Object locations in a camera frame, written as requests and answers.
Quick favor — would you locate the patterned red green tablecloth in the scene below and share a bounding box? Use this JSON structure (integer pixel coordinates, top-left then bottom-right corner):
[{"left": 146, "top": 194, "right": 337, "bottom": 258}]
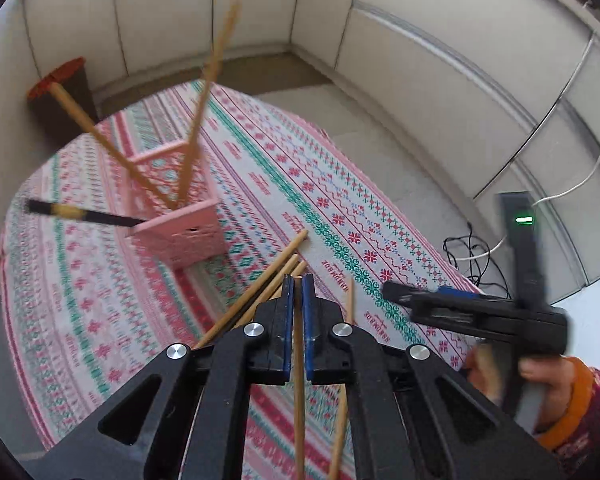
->
[{"left": 0, "top": 89, "right": 470, "bottom": 448}]

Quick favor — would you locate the person's right hand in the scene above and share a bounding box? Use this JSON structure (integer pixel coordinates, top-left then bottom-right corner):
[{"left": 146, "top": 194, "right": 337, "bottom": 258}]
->
[{"left": 463, "top": 344, "right": 576, "bottom": 432}]

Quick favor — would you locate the white cable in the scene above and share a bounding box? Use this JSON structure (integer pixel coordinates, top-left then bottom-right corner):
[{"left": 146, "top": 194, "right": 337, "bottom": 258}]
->
[{"left": 452, "top": 127, "right": 600, "bottom": 262}]

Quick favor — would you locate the dark bin red liner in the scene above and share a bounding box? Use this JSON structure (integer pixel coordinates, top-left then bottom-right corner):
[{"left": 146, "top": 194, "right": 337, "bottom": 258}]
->
[{"left": 26, "top": 56, "right": 102, "bottom": 146}]

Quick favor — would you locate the pink plastic lattice basket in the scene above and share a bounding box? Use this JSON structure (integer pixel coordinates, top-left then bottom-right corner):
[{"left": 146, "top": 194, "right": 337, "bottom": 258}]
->
[{"left": 122, "top": 141, "right": 226, "bottom": 270}]

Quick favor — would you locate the black cable on floor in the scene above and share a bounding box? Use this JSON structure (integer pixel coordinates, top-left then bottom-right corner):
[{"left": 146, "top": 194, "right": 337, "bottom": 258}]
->
[{"left": 442, "top": 221, "right": 514, "bottom": 302}]

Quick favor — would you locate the black chopstick gold band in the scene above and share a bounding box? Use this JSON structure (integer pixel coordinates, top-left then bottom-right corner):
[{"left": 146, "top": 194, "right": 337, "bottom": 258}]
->
[{"left": 24, "top": 198, "right": 143, "bottom": 228}]

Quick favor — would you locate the orange patterned sleeve forearm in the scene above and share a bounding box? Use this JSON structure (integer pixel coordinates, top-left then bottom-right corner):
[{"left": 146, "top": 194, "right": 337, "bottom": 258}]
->
[{"left": 536, "top": 356, "right": 600, "bottom": 477}]

